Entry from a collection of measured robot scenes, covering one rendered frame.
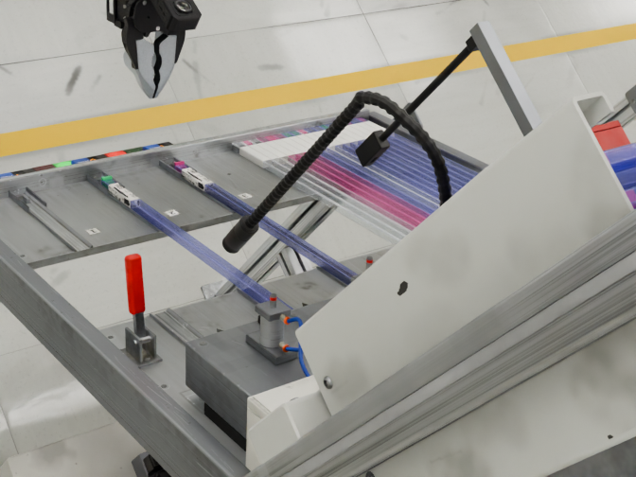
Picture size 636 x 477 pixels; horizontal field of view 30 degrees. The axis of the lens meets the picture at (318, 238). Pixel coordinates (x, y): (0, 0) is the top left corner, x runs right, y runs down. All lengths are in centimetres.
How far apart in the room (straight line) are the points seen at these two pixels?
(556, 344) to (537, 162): 9
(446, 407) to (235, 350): 45
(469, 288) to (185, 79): 205
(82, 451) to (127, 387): 44
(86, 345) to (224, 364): 19
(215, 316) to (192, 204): 30
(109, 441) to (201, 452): 56
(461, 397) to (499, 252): 8
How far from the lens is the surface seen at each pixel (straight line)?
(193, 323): 126
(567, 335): 59
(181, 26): 156
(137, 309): 118
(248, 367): 107
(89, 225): 149
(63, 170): 160
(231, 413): 107
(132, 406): 115
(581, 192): 60
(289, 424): 83
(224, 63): 275
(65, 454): 158
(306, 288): 134
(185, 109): 264
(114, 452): 160
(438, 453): 74
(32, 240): 145
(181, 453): 109
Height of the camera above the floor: 209
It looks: 53 degrees down
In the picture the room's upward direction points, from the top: 46 degrees clockwise
